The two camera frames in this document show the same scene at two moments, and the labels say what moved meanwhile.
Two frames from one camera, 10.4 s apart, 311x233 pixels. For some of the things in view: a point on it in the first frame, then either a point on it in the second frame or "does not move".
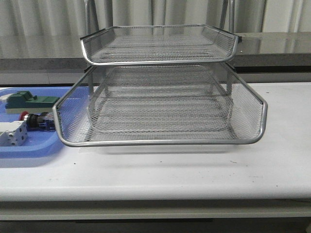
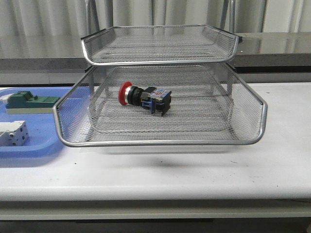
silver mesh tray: [160, 105] does not move
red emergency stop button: [44, 122] to [155, 99]
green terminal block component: [24, 101] does not move
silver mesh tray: [158, 43] does not move
